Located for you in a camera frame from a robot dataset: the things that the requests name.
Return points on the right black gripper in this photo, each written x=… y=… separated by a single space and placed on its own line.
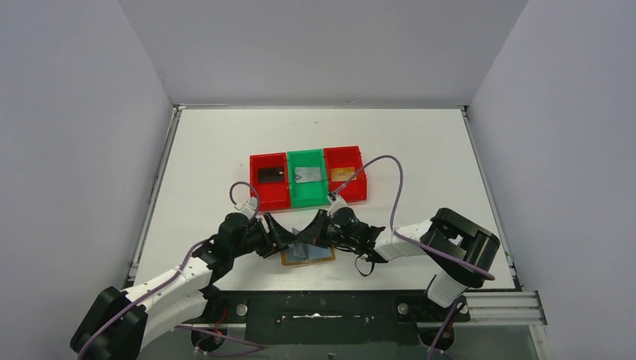
x=313 y=233

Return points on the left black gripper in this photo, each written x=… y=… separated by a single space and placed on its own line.
x=269 y=234

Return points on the yellow leather card holder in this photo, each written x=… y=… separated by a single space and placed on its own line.
x=318 y=255

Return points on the green plastic bin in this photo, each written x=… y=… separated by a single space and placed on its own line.
x=308 y=183

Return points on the red bin with gold card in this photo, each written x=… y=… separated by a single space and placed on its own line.
x=341 y=163

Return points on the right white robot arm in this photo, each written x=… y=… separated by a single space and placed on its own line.
x=463 y=250

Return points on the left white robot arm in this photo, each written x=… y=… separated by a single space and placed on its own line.
x=121 y=322

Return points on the silver card in bin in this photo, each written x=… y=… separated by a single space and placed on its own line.
x=307 y=174

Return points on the gold card in bin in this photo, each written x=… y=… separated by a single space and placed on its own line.
x=342 y=174

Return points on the black card in bin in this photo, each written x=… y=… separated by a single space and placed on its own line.
x=268 y=175

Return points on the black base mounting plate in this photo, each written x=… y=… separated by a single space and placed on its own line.
x=320 y=332

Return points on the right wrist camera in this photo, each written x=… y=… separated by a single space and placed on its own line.
x=336 y=202

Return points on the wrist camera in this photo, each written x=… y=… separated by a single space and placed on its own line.
x=336 y=202
x=249 y=207

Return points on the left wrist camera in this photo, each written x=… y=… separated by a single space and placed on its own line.
x=249 y=207

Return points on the aluminium frame rail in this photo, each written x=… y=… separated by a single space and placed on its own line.
x=502 y=308

